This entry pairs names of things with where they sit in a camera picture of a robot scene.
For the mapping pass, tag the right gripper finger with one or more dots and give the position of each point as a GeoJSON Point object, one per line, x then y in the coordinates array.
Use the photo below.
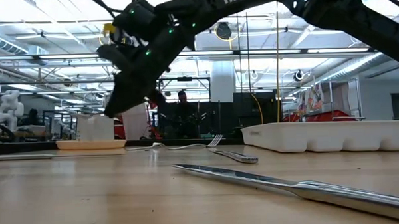
{"type": "Point", "coordinates": [129, 91]}

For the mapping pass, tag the silver table knife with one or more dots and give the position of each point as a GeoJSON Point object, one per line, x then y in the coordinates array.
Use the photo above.
{"type": "Point", "coordinates": [137, 148]}
{"type": "Point", "coordinates": [14, 157]}
{"type": "Point", "coordinates": [338, 193]}
{"type": "Point", "coordinates": [241, 158]}

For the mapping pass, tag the silver fork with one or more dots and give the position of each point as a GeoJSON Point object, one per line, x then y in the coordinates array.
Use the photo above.
{"type": "Point", "coordinates": [217, 140]}

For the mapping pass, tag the white plastic cutlery tray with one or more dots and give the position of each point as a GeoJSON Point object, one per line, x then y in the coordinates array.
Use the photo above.
{"type": "Point", "coordinates": [320, 134]}

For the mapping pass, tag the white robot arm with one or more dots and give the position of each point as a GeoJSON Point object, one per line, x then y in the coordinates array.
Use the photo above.
{"type": "Point", "coordinates": [10, 110]}

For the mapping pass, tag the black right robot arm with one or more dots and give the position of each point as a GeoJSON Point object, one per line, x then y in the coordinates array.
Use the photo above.
{"type": "Point", "coordinates": [349, 18]}

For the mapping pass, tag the white cover sheet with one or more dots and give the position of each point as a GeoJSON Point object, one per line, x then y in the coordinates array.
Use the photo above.
{"type": "Point", "coordinates": [136, 122]}

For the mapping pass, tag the red machine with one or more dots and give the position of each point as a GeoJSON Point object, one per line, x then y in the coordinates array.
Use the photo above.
{"type": "Point", "coordinates": [118, 128]}

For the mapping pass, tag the person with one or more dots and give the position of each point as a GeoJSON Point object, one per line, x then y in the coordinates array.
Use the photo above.
{"type": "Point", "coordinates": [34, 116]}
{"type": "Point", "coordinates": [183, 109]}

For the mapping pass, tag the overhead LED light bar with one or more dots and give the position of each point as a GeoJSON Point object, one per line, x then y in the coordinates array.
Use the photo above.
{"type": "Point", "coordinates": [68, 57]}

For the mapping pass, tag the white pillar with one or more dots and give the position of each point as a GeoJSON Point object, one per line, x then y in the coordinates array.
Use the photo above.
{"type": "Point", "coordinates": [222, 81]}

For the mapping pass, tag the black partition cabinets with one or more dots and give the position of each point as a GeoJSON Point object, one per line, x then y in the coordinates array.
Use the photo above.
{"type": "Point", "coordinates": [246, 110]}

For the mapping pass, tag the colourful poster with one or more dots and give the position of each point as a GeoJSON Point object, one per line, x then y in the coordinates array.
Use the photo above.
{"type": "Point", "coordinates": [313, 99]}

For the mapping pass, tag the red storage bins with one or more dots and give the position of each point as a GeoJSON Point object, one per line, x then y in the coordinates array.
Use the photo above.
{"type": "Point", "coordinates": [326, 116]}

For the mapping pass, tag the metal shelf rack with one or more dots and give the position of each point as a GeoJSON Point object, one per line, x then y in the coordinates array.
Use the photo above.
{"type": "Point", "coordinates": [349, 118]}

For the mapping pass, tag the black gantry frame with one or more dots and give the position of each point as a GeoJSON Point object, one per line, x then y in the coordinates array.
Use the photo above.
{"type": "Point", "coordinates": [184, 79]}

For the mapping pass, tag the silver ventilation duct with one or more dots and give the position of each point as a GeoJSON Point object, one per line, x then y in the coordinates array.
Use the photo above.
{"type": "Point", "coordinates": [351, 68]}
{"type": "Point", "coordinates": [0, 41]}

